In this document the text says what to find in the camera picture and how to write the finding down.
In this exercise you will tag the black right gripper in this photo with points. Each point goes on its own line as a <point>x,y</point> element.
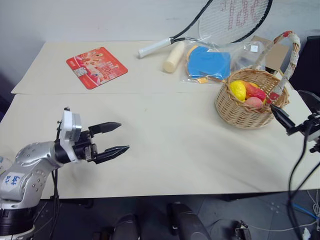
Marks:
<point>300,128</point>

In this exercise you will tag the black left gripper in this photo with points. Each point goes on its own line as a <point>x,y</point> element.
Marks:
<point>83,146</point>

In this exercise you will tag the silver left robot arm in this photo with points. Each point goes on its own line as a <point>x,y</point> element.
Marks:
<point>30,155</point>

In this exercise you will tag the pink peach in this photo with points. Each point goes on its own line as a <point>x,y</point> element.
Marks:
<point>253,102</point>

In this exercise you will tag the red yellow mango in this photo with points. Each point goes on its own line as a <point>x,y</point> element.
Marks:
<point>255,92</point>

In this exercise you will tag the brown cardboard box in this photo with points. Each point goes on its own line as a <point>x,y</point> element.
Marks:
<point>275,53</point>

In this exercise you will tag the yellow lemon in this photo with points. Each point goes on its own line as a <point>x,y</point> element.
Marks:
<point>237,90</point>

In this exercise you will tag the clear plastic container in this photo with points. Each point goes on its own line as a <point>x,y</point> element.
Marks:
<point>250,53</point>

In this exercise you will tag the red snack packet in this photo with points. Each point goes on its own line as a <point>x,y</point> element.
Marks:
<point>97,68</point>

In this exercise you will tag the small dark rounded shape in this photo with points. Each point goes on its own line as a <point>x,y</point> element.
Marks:
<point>126,226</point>

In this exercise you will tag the clear plastic bag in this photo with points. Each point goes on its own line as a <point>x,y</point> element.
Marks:
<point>220,50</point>

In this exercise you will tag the blue table tennis paddle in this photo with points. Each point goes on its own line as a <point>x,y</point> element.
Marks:
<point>208,62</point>

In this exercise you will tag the black tennis racket white grip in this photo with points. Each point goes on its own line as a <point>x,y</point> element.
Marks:
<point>155,47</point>

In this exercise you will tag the cream wooden cylinder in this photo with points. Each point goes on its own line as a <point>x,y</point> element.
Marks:
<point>173,58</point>

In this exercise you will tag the large dark rounded shape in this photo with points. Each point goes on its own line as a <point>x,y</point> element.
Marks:
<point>187,221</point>

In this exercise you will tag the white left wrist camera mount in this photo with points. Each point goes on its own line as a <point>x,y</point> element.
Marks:
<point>70,130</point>

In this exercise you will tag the small black floor bracket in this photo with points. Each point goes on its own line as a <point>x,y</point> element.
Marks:
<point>242,230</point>

